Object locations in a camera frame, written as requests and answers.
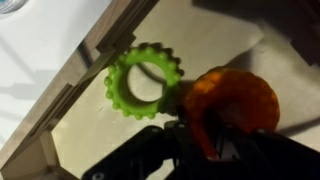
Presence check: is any clear silver ring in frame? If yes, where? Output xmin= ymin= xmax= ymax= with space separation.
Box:
xmin=0 ymin=0 xmax=29 ymax=15

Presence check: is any orange textured ring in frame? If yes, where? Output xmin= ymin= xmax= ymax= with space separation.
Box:
xmin=182 ymin=65 xmax=281 ymax=160

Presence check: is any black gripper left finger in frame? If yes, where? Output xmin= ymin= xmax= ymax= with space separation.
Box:
xmin=81 ymin=105 xmax=216 ymax=180

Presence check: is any wooden tray with slatted sides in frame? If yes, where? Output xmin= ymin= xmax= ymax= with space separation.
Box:
xmin=0 ymin=0 xmax=320 ymax=180

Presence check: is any green knobbed ring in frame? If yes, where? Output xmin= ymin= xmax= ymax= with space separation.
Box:
xmin=103 ymin=42 xmax=185 ymax=121

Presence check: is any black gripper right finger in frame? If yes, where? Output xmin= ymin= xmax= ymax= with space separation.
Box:
xmin=203 ymin=108 xmax=320 ymax=180

